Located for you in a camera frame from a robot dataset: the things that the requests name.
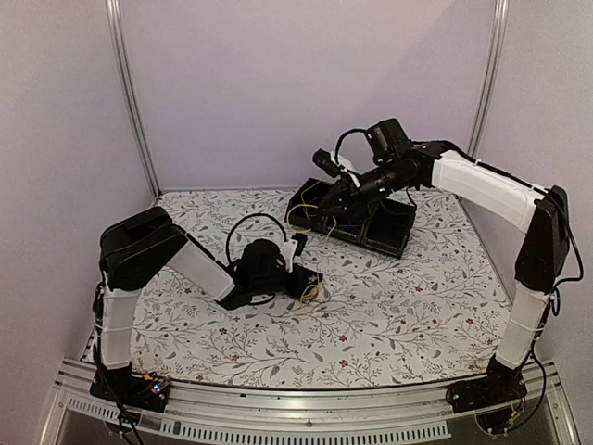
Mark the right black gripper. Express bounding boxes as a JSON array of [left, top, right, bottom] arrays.
[[316, 158, 414, 220]]

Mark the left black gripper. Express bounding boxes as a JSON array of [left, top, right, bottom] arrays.
[[251, 264, 322, 299]]

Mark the yellow cable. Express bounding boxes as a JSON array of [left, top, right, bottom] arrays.
[[285, 197, 339, 247], [298, 275, 333, 307]]

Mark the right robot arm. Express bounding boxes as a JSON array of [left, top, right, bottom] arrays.
[[312, 118, 585, 404]]

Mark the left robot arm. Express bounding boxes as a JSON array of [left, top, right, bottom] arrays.
[[94, 206, 322, 402]]

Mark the black three-compartment bin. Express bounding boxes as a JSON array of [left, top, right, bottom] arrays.
[[284, 178, 416, 259]]

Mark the floral tablecloth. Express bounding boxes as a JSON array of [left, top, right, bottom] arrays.
[[90, 187, 525, 389]]

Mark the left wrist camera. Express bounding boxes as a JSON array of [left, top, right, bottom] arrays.
[[280, 233, 308, 273]]

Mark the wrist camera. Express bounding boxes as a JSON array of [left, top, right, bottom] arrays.
[[312, 148, 360, 185], [280, 233, 308, 273]]

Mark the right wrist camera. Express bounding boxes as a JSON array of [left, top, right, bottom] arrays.
[[312, 148, 360, 185]]

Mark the aluminium front rail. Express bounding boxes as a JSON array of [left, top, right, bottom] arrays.
[[40, 359, 583, 444]]

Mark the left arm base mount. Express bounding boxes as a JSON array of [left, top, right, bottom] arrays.
[[90, 368, 171, 413]]

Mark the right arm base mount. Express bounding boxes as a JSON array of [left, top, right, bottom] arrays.
[[445, 375, 527, 436]]

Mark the right aluminium frame post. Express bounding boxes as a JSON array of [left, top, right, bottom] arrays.
[[465, 0, 510, 157]]

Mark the aluminium frame post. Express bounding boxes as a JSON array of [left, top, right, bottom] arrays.
[[105, 0, 162, 198], [465, 0, 510, 157]]

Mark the left aluminium frame post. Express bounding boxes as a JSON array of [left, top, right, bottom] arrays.
[[105, 0, 162, 198]]

